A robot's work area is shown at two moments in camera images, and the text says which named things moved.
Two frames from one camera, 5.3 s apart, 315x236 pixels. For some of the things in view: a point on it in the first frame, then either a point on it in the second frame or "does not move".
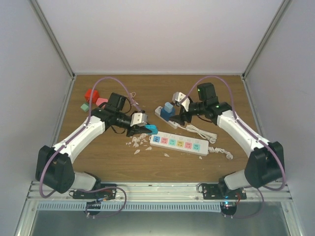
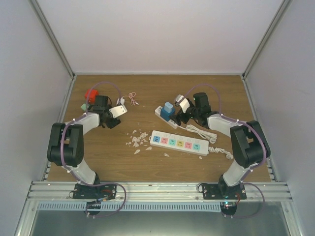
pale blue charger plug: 168,107 does not move
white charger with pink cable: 131,96 does not move
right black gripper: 180,119 does not move
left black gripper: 138,129 -> 113,124
